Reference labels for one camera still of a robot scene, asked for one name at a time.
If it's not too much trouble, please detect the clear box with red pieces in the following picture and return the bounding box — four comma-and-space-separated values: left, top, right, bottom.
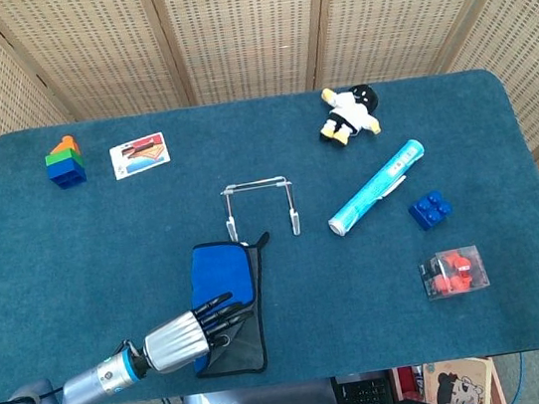
416, 243, 492, 303

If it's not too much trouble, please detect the blue four-stud toy brick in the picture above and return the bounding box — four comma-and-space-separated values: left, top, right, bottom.
405, 189, 455, 233

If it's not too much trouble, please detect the teal carpet table mat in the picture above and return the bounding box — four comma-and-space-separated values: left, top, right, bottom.
0, 57, 539, 404

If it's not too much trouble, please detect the plush doll in white robe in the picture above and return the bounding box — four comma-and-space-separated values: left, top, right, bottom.
312, 81, 387, 151

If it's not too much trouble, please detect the orange building block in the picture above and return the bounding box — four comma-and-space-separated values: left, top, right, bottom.
48, 133, 81, 157

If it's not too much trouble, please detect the blue building block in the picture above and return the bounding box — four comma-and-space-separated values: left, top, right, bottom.
47, 159, 89, 192

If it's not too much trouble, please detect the blue cable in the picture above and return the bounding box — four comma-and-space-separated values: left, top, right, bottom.
500, 351, 531, 404

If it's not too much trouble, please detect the black keyboard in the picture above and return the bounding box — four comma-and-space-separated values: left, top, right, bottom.
331, 369, 395, 404

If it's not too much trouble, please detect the cartoon printed wooden board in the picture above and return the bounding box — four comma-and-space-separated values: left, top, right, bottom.
420, 353, 502, 404

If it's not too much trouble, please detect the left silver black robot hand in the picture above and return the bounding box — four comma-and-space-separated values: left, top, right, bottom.
136, 288, 263, 377

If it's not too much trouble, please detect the green building block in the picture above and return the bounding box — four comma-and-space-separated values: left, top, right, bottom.
44, 146, 85, 172

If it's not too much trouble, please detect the illustrated picture card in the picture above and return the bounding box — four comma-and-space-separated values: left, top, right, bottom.
107, 130, 174, 182

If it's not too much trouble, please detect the blue and grey cloth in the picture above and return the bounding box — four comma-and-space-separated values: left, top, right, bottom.
176, 230, 290, 383

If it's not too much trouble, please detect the light blue wrap roll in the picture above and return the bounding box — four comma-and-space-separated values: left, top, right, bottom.
318, 137, 437, 240

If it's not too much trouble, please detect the woven bamboo folding screen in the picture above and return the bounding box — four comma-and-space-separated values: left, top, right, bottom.
0, 0, 539, 361

